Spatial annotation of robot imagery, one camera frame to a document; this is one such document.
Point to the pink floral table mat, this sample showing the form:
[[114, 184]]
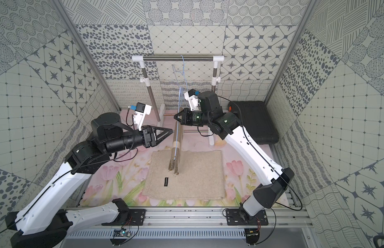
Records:
[[125, 177]]

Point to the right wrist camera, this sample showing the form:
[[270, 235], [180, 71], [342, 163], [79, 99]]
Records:
[[191, 97]]

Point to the right controller board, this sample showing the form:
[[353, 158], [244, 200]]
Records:
[[252, 236]]

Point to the aluminium mounting rail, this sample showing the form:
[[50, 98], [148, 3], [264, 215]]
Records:
[[178, 223]]

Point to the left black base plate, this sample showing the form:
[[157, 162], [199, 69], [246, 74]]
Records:
[[133, 216]]

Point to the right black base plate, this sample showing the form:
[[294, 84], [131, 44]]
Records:
[[237, 217]]

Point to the green circuit board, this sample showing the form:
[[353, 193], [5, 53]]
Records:
[[121, 233]]

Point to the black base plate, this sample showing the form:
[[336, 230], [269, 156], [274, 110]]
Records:
[[237, 217], [133, 216]]

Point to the black plastic tool case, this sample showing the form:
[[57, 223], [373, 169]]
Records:
[[257, 121]]

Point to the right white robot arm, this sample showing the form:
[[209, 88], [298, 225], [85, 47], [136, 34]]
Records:
[[205, 110]]

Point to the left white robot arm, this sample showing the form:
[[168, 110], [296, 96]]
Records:
[[43, 223]]

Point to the beige scarf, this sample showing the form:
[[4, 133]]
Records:
[[200, 176]]

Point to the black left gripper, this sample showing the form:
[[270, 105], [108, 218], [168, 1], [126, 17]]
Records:
[[148, 136]]

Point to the brown plaid scarf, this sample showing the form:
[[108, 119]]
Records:
[[173, 164]]

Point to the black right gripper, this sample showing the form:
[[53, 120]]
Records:
[[185, 121]]

